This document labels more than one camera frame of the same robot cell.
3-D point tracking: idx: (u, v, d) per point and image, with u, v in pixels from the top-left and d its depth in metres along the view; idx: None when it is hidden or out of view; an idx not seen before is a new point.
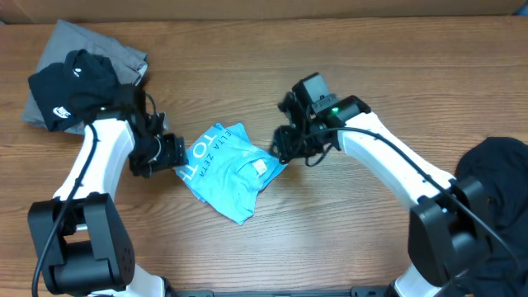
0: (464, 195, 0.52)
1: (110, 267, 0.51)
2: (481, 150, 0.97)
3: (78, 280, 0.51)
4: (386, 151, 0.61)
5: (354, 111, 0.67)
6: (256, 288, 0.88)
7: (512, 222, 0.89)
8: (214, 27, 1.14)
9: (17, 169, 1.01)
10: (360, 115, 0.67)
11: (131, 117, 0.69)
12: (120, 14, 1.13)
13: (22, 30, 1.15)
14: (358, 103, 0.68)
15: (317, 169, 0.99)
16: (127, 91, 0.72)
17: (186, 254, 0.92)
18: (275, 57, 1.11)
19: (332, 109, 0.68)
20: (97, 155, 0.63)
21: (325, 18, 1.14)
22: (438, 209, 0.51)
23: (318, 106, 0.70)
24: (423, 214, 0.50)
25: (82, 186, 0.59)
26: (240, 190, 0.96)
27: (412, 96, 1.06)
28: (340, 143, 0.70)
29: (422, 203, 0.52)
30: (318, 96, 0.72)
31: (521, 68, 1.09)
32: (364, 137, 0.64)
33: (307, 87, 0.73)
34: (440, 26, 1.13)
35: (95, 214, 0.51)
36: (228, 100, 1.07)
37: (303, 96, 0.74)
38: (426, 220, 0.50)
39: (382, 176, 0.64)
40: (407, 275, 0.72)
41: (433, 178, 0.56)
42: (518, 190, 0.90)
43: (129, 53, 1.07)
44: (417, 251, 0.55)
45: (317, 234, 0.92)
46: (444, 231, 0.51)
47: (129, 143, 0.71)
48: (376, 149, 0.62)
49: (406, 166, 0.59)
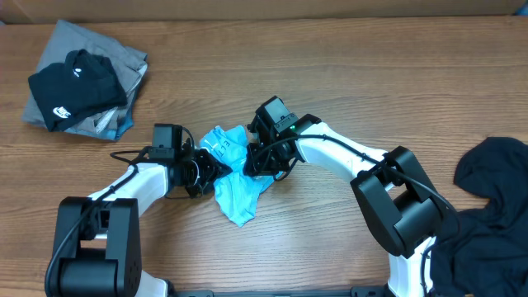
0: (398, 165, 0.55)
1: (115, 276, 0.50)
2: (482, 151, 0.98)
3: (83, 284, 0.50)
4: (337, 150, 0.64)
5: (309, 124, 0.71)
6: (256, 288, 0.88)
7: (512, 222, 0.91)
8: (214, 27, 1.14)
9: (17, 169, 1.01)
10: (313, 125, 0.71)
11: (170, 170, 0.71)
12: (120, 15, 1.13)
13: (21, 30, 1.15)
14: (311, 118, 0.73)
15: (317, 169, 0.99)
16: (167, 131, 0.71)
17: (186, 254, 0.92)
18: (275, 58, 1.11)
19: (291, 128, 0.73)
20: (132, 181, 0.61)
21: (326, 18, 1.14)
22: (374, 178, 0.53)
23: (280, 126, 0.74)
24: (363, 186, 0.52)
25: (115, 193, 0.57)
26: (240, 191, 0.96)
27: (412, 96, 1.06)
28: (302, 154, 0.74)
29: (360, 175, 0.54)
30: (279, 117, 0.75)
31: (521, 68, 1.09)
32: (315, 141, 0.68)
33: (266, 110, 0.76)
34: (440, 26, 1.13)
35: (118, 215, 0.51)
36: (228, 100, 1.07)
37: (266, 119, 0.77)
38: (365, 190, 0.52)
39: (339, 173, 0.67)
40: (393, 271, 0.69)
41: (370, 155, 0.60)
42: (518, 190, 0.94)
43: (129, 53, 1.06)
44: (373, 224, 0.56)
45: (316, 234, 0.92)
46: (384, 198, 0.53)
47: (162, 187, 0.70)
48: (328, 148, 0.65)
49: (348, 153, 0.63)
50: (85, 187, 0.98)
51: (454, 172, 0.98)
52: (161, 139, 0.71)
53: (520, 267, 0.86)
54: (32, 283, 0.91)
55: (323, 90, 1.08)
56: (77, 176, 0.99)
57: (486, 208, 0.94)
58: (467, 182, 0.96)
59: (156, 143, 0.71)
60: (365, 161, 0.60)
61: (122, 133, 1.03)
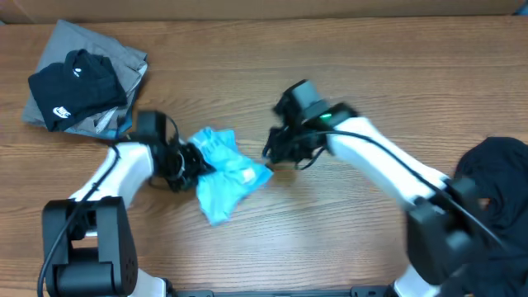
0: (460, 197, 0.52)
1: (112, 274, 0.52)
2: (482, 151, 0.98)
3: (80, 285, 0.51)
4: (379, 157, 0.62)
5: (344, 115, 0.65)
6: (256, 288, 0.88)
7: (512, 222, 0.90)
8: (214, 27, 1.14)
9: (17, 169, 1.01)
10: (351, 119, 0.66)
11: (153, 145, 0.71)
12: (120, 15, 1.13)
13: (21, 30, 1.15)
14: (347, 110, 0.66)
15: (317, 169, 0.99)
16: (150, 118, 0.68)
17: (186, 254, 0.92)
18: (275, 58, 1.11)
19: (324, 116, 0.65)
20: (114, 172, 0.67)
21: (325, 18, 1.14)
22: (435, 212, 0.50)
23: (310, 110, 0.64)
24: (420, 216, 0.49)
25: (98, 189, 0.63)
26: (223, 191, 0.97)
27: (412, 96, 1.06)
28: (334, 148, 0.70)
29: (421, 206, 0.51)
30: (308, 102, 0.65)
31: (521, 68, 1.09)
32: (356, 142, 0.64)
33: (297, 92, 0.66)
34: (440, 26, 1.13)
35: (107, 217, 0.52)
36: (228, 100, 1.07)
37: (293, 101, 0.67)
38: (424, 223, 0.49)
39: (378, 180, 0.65)
40: (406, 278, 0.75)
41: (427, 178, 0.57)
42: (518, 190, 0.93)
43: (129, 53, 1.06)
44: (417, 251, 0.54)
45: (317, 234, 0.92)
46: (442, 234, 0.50)
47: (148, 168, 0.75)
48: (367, 152, 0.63)
49: (399, 168, 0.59)
50: None
51: (454, 173, 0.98)
52: (144, 125, 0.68)
53: (519, 267, 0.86)
54: (32, 283, 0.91)
55: (323, 90, 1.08)
56: (77, 176, 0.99)
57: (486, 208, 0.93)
58: None
59: (139, 129, 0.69)
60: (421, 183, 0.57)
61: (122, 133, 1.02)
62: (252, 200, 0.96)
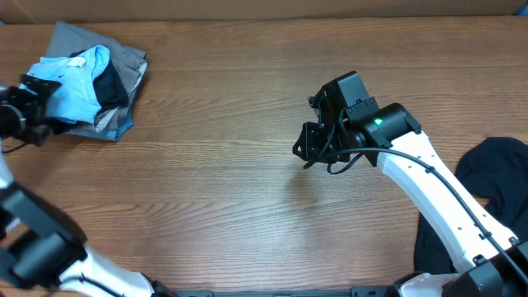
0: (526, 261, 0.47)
1: (61, 235, 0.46)
2: (482, 151, 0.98)
3: (40, 260, 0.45)
4: (437, 192, 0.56)
5: (398, 116, 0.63)
6: (256, 288, 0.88)
7: (512, 222, 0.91)
8: (214, 27, 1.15)
9: (17, 169, 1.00)
10: (411, 133, 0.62)
11: None
12: (121, 14, 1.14)
13: (22, 30, 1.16)
14: (407, 118, 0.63)
15: (317, 169, 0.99)
16: None
17: (186, 254, 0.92)
18: (275, 57, 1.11)
19: (376, 120, 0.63)
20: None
21: (325, 18, 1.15)
22: (499, 279, 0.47)
23: (353, 111, 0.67)
24: (481, 280, 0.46)
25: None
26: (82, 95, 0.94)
27: (412, 96, 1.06)
28: (379, 161, 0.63)
29: (486, 273, 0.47)
30: (354, 101, 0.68)
31: (522, 67, 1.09)
32: (415, 167, 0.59)
33: (341, 83, 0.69)
34: (440, 26, 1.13)
35: (16, 205, 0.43)
36: (228, 100, 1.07)
37: (337, 91, 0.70)
38: (484, 290, 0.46)
39: (424, 214, 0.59)
40: (418, 286, 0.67)
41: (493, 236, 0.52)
42: (518, 190, 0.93)
43: (129, 52, 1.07)
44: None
45: (318, 234, 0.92)
46: None
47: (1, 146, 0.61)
48: (426, 185, 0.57)
49: (461, 213, 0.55)
50: (85, 187, 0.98)
51: (454, 172, 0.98)
52: None
53: None
54: None
55: None
56: (77, 176, 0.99)
57: (486, 209, 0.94)
58: (467, 181, 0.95)
59: None
60: (485, 240, 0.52)
61: (122, 133, 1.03)
62: (253, 200, 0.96)
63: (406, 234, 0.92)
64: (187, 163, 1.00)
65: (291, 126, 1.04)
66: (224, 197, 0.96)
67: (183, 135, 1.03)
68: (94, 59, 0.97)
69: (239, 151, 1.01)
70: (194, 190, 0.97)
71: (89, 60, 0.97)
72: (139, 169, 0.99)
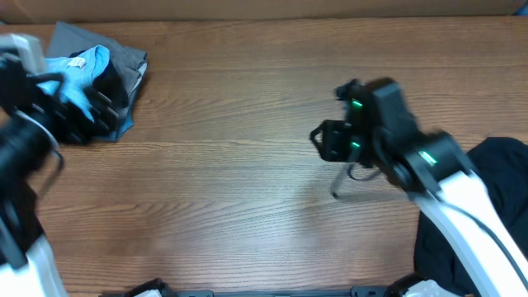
0: None
1: None
2: (482, 150, 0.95)
3: None
4: (488, 252, 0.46)
5: (448, 148, 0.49)
6: (256, 288, 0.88)
7: (513, 222, 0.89)
8: (214, 27, 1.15)
9: None
10: (459, 176, 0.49)
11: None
12: (120, 14, 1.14)
13: (22, 30, 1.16)
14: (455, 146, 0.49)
15: (317, 169, 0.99)
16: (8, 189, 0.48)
17: (186, 254, 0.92)
18: (275, 57, 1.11)
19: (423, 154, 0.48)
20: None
21: (326, 18, 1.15)
22: None
23: (392, 134, 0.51)
24: None
25: None
26: None
27: (412, 96, 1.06)
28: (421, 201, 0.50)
29: None
30: (396, 120, 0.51)
31: (522, 68, 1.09)
32: (468, 221, 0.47)
33: (383, 98, 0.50)
34: (440, 27, 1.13)
35: None
36: (228, 100, 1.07)
37: (370, 103, 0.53)
38: None
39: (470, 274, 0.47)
40: None
41: None
42: (518, 191, 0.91)
43: (129, 52, 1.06)
44: None
45: (317, 234, 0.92)
46: None
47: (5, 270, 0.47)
48: (478, 245, 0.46)
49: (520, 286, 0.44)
50: (85, 187, 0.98)
51: None
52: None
53: None
54: None
55: (324, 90, 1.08)
56: (77, 176, 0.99)
57: None
58: None
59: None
60: None
61: (122, 133, 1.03)
62: (252, 200, 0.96)
63: (406, 234, 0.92)
64: (187, 163, 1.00)
65: (291, 126, 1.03)
66: (224, 197, 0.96)
67: (183, 136, 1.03)
68: (94, 59, 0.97)
69: (239, 152, 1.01)
70: (194, 190, 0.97)
71: (89, 60, 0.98)
72: (139, 169, 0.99)
